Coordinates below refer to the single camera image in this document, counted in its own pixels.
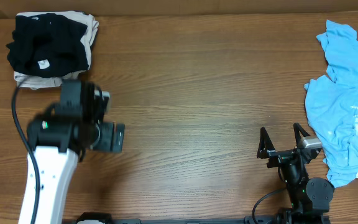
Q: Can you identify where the folded white garment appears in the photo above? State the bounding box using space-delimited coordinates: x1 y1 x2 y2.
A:
17 11 99 90

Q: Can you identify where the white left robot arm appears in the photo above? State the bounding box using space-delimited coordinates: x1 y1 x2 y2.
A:
19 111 125 223

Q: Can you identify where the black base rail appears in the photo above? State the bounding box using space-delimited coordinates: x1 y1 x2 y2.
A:
73 212 331 224

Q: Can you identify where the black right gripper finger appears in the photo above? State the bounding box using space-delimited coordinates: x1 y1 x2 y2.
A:
257 127 275 159
293 123 310 146

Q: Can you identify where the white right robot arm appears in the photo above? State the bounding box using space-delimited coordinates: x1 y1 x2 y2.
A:
257 123 335 224

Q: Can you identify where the light blue t-shirt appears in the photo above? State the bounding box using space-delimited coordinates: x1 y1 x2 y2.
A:
304 21 358 188

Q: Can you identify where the black t-shirt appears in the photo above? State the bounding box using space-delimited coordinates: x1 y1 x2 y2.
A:
6 13 88 78

